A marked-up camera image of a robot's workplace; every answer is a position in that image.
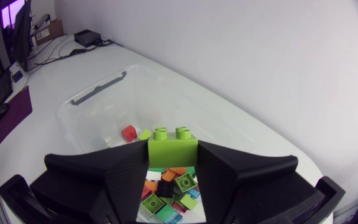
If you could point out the teal green toy brick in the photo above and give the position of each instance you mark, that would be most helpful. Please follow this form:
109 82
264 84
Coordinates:
168 214

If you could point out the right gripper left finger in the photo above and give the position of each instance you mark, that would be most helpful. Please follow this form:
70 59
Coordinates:
104 183

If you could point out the white toy brick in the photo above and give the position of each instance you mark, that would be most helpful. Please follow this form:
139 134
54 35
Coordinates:
153 175

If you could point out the black power brick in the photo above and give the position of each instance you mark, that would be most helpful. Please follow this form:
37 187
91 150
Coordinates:
87 37

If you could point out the black toy brick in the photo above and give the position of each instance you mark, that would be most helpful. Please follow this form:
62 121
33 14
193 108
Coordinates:
165 189

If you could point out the pile of toy bricks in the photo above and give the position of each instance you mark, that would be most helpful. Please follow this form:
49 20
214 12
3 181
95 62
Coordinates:
187 200

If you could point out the orange toy brick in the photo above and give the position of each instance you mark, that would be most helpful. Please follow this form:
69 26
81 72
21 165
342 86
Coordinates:
168 175
151 185

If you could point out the dark mat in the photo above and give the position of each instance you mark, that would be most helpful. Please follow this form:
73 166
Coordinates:
9 118

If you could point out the clear plastic container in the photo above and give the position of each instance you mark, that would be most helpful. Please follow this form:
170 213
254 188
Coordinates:
154 96

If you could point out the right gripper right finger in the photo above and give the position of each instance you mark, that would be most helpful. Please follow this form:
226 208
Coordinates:
244 186

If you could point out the dark screen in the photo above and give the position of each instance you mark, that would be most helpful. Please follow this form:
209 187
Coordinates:
23 34

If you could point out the small lime green toy brick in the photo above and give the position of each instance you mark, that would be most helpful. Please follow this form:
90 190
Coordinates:
144 134

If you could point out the brown cardboard box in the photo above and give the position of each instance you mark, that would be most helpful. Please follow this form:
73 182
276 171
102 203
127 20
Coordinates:
49 31

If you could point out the red toy brick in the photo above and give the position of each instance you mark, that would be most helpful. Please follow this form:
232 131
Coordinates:
129 133

